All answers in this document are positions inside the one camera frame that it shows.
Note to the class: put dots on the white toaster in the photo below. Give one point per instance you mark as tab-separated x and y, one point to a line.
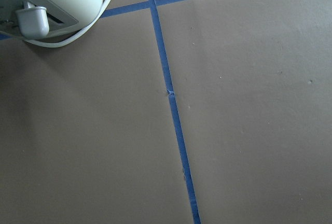
46	3

